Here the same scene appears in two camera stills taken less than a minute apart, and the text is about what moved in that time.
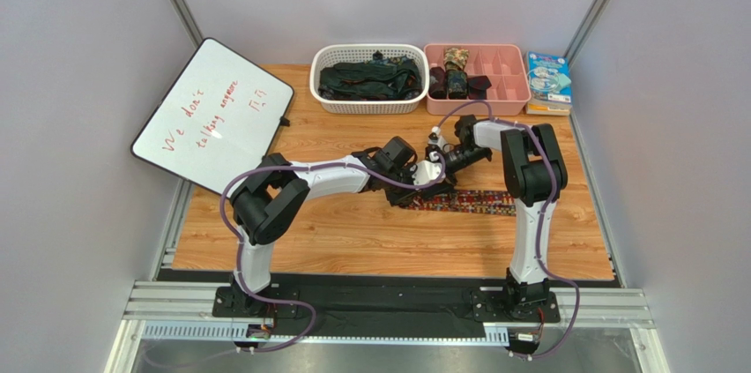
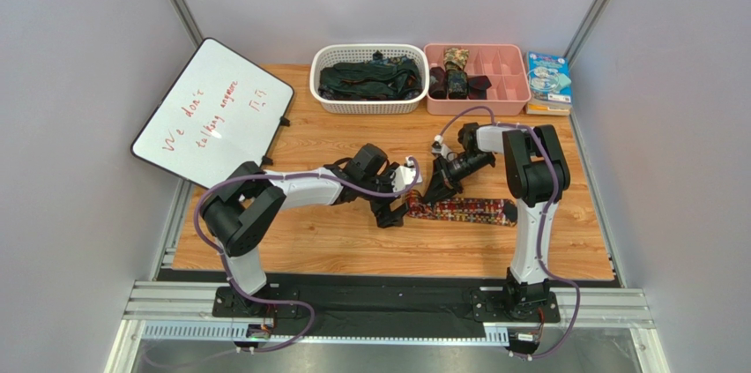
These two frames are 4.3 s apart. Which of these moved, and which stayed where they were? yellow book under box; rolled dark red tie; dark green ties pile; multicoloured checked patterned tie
Moved: multicoloured checked patterned tie
Stayed: rolled dark red tie; dark green ties pile; yellow book under box
